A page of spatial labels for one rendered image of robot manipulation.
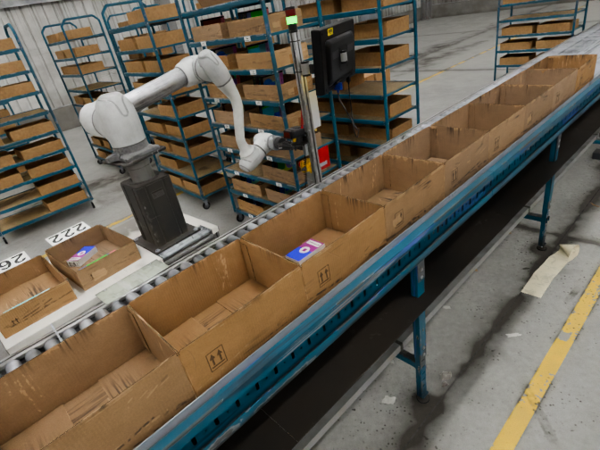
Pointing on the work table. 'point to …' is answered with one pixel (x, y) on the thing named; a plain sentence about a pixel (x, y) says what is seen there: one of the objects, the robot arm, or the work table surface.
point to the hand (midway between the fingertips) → (301, 146)
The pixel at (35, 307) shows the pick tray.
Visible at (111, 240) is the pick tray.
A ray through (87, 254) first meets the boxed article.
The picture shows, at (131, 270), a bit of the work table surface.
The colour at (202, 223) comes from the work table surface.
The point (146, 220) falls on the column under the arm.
